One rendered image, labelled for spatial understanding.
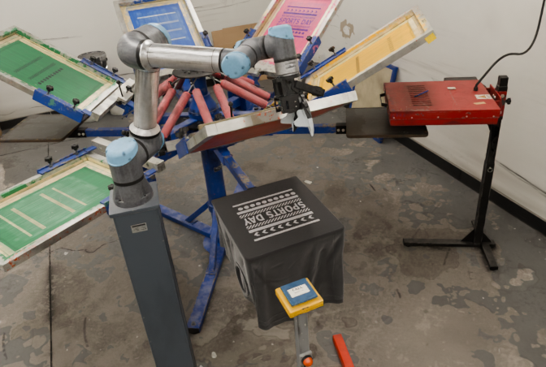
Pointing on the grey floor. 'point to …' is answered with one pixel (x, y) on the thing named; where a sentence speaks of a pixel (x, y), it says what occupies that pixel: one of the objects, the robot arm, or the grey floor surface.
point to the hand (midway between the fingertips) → (305, 133)
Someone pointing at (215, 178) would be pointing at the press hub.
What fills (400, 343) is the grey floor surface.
